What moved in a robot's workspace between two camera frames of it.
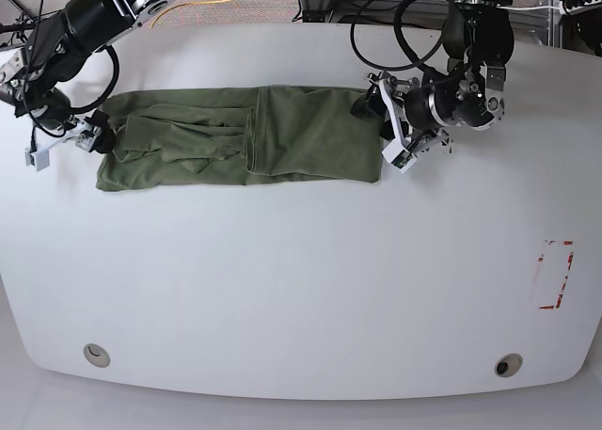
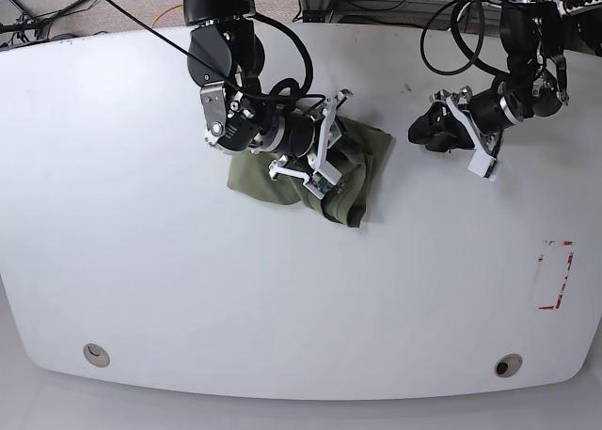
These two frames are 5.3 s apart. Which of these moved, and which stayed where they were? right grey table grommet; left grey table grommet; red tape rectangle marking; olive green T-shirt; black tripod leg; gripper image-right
Moved: olive green T-shirt; black tripod leg; gripper image-right
Stayed: left grey table grommet; red tape rectangle marking; right grey table grommet
